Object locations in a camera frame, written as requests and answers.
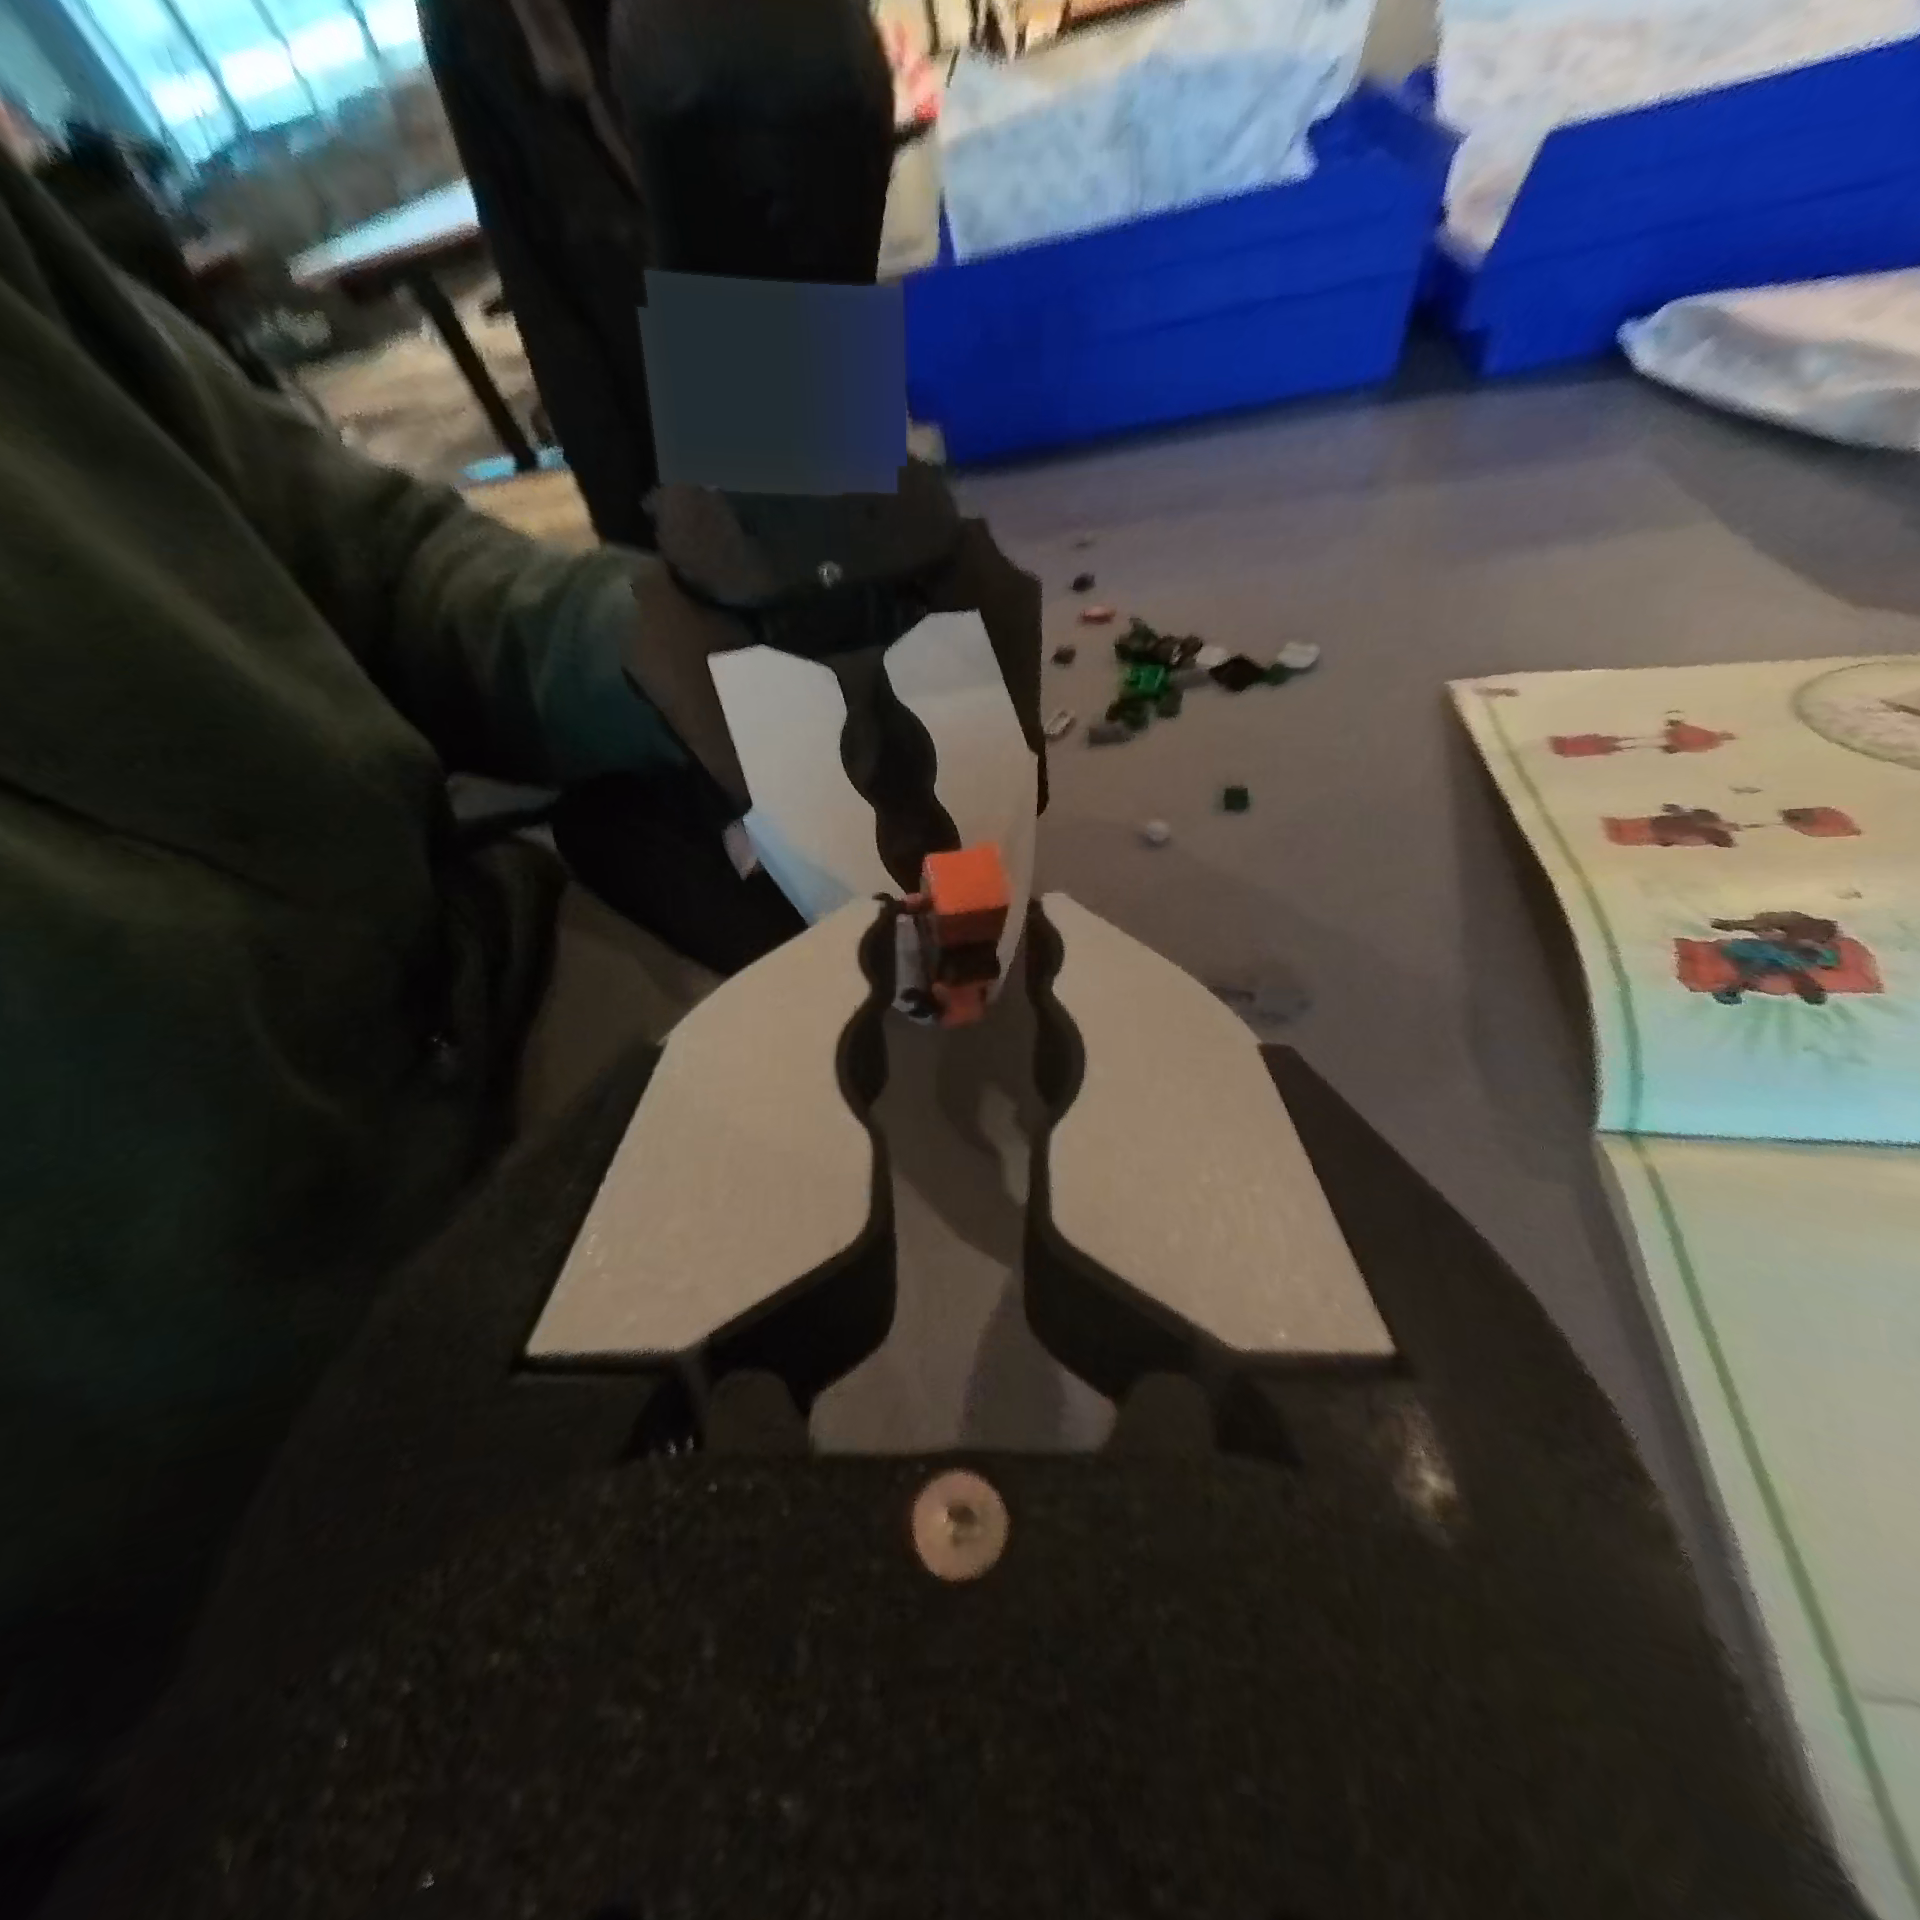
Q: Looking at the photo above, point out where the person's left forearm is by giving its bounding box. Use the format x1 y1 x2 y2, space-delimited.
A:
151 392 721 828

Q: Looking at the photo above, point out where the pile of toy bricks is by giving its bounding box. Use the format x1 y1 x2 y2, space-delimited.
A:
1039 613 1323 751

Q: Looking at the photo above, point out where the blue plastic bin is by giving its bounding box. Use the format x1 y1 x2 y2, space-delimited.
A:
902 76 1456 467
1420 32 1920 376

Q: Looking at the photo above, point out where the white paper bag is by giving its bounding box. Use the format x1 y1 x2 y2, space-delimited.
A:
1623 271 1920 454

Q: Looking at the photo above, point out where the grey office table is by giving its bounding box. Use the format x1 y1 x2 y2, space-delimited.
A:
287 175 550 476

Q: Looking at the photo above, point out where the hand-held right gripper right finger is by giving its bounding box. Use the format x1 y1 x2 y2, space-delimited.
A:
1026 892 1403 1371

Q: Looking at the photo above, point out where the white instruction booklet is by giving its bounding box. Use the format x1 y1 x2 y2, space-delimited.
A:
1447 656 1920 1920

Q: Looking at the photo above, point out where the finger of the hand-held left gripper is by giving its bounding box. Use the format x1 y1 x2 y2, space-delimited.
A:
708 640 907 931
891 612 1047 905

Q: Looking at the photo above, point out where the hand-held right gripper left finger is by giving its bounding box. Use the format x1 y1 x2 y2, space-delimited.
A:
526 899 897 1371

